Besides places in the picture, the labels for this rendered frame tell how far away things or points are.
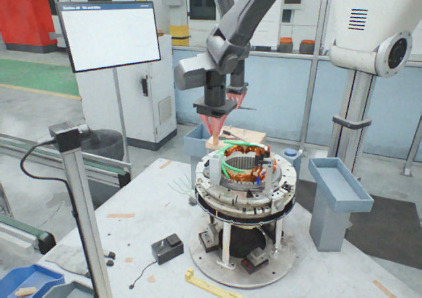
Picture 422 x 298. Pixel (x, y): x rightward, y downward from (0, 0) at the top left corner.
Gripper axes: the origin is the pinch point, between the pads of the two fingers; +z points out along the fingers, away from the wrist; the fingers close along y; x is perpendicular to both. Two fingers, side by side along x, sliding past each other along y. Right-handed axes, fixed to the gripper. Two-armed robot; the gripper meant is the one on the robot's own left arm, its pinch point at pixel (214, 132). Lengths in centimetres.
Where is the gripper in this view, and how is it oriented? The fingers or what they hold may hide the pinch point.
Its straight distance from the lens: 81.6
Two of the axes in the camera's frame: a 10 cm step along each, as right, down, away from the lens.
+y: 8.8, 2.4, -4.1
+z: 0.0, 8.6, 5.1
